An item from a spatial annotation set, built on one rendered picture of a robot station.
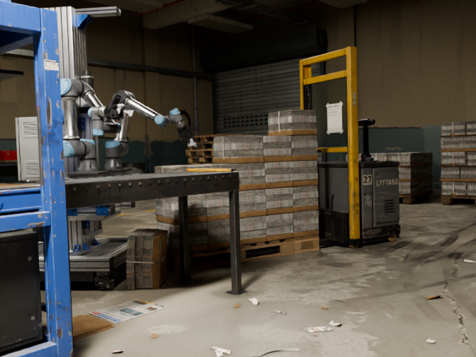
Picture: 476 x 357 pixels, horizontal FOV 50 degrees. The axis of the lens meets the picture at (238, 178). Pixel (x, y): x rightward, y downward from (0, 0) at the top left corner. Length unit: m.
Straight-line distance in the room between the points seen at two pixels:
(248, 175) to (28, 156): 1.73
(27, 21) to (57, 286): 1.11
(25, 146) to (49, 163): 1.81
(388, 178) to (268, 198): 1.32
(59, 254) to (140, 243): 1.32
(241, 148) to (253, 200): 0.46
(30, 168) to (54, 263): 1.83
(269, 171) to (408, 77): 6.55
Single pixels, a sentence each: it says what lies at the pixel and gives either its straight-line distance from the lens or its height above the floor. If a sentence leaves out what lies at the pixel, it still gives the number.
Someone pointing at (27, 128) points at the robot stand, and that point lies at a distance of 4.10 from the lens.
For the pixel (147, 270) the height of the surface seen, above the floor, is 0.13.
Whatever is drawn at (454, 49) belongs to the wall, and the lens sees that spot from 10.38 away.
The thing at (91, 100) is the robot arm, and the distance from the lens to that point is 3.72.
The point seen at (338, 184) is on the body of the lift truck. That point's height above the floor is 0.58.
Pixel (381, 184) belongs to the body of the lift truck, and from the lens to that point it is 5.10.
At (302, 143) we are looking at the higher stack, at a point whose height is 0.99.
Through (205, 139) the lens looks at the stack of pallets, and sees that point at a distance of 10.77.
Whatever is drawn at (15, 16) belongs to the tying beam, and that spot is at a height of 1.50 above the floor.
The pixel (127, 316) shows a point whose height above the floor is 0.01.
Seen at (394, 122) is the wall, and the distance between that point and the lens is 10.68.
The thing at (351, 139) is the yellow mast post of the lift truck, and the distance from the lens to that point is 4.78.
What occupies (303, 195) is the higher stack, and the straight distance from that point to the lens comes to 4.66.
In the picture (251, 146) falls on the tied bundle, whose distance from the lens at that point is 4.34.
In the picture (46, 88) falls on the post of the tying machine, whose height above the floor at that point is 1.22.
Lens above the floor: 0.93
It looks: 3 degrees down
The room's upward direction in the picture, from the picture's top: 2 degrees counter-clockwise
